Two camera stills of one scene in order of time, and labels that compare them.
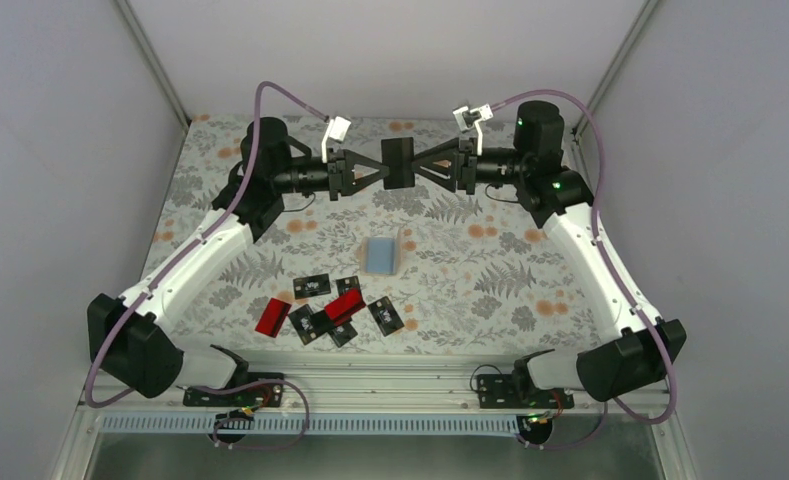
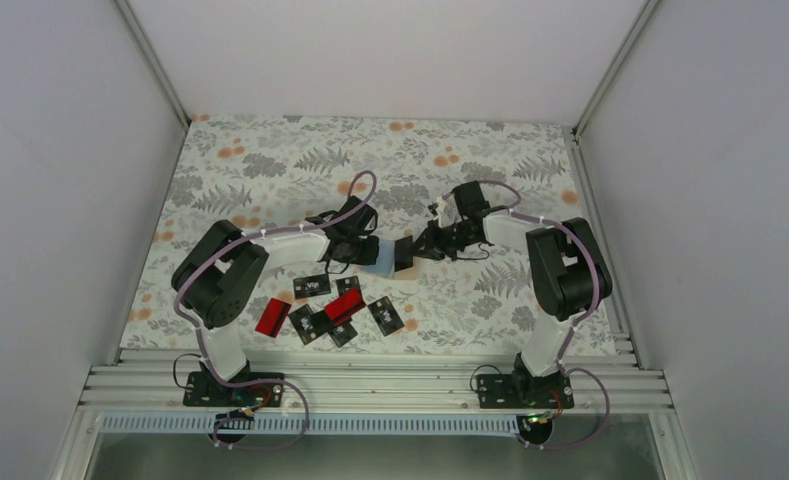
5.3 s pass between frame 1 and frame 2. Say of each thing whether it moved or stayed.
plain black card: moved
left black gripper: moved
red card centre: stayed
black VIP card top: stayed
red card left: stayed
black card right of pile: stayed
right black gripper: moved
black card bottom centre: stayed
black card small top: stayed
